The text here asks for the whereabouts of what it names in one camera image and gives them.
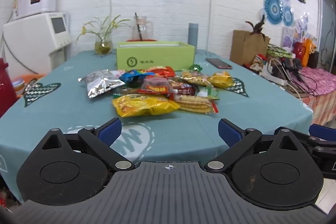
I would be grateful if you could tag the white appliance with screen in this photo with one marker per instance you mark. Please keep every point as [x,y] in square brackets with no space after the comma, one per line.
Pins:
[29,37]

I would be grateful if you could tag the clear biscuit packet red ends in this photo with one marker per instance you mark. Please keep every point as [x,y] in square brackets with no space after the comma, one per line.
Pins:
[194,104]

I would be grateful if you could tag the purple red-label snack packet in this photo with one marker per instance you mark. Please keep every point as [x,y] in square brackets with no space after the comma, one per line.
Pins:
[155,87]

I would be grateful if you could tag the orange plush toy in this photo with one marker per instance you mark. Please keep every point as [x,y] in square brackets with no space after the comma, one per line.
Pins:
[309,49]

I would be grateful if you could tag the small figurine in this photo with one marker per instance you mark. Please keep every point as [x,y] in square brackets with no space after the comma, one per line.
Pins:
[258,62]

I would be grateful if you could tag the glass pitcher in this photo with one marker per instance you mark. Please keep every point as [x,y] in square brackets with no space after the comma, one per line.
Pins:
[145,29]

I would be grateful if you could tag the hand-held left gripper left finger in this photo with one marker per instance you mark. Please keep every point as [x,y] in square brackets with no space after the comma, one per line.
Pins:
[110,130]

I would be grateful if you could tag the plant in glass vase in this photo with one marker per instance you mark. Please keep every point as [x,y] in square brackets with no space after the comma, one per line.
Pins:
[103,47]

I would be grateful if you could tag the white power strip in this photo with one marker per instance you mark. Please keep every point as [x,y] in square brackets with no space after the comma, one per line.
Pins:
[275,79]

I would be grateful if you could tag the green white snack packet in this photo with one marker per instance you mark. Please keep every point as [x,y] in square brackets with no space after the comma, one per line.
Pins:
[207,92]

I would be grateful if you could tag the green cardboard box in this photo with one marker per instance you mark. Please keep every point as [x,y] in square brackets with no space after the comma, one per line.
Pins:
[157,58]

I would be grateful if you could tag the large yellow snack packet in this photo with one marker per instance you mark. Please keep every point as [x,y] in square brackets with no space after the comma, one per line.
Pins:
[141,106]

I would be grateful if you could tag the silver snack packet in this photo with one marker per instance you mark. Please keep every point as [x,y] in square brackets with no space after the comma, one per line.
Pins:
[101,83]

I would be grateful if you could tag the red thermos jug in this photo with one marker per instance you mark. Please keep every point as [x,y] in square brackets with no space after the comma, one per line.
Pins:
[6,87]

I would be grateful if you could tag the small yellow snack packet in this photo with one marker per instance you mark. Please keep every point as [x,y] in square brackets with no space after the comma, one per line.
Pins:
[221,79]

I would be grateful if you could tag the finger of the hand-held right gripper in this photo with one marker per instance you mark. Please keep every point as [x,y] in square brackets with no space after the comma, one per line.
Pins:
[323,132]

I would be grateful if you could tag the pink patterned cloth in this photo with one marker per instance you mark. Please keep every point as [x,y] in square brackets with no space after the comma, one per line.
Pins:
[320,78]

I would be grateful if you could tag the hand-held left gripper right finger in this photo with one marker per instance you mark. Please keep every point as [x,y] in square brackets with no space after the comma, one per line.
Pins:
[229,132]

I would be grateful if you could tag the purple wall picture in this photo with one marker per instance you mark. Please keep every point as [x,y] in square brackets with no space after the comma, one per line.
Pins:
[288,39]

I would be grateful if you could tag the large blue paper fan decoration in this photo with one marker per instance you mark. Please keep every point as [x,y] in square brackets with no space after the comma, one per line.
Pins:
[273,8]

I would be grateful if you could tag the black stirring stick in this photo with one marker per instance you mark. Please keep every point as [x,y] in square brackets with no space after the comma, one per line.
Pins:
[139,28]

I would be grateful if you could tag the checked cloth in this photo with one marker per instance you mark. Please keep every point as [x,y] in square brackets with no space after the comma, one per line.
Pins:
[323,108]

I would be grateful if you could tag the smartphone in red case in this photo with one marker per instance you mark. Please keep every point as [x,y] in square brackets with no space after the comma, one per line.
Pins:
[219,63]

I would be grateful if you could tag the brown cardboard box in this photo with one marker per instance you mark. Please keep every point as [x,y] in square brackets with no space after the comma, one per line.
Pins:
[246,45]

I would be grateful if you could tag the blue snack packet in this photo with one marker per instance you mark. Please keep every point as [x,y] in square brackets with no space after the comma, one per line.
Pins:
[131,77]

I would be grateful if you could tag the teal patterned tablecloth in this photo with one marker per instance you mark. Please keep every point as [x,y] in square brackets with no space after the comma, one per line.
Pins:
[65,98]

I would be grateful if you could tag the clear waffle cookie packet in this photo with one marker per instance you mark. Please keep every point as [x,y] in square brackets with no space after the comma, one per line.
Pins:
[195,78]

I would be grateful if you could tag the dark red snack packet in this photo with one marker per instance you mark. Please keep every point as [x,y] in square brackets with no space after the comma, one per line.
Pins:
[183,88]

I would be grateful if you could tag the red container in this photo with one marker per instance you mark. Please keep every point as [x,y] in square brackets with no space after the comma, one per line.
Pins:
[298,50]

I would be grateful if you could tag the dark dried plant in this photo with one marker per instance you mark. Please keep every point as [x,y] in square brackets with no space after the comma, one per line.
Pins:
[257,27]

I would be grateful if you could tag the green candy packet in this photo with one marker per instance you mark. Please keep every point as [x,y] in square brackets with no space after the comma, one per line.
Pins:
[195,67]

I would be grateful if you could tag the orange plastic basin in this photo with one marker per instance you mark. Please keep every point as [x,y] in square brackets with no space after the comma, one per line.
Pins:
[32,77]

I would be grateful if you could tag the small blue paper fan decoration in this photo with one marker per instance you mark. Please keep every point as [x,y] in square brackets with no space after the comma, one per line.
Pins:
[288,16]

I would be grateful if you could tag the grey-blue tumbler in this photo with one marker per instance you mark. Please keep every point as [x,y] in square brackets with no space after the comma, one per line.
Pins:
[193,33]

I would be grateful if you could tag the red tray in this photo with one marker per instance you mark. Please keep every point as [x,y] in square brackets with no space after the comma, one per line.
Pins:
[139,40]

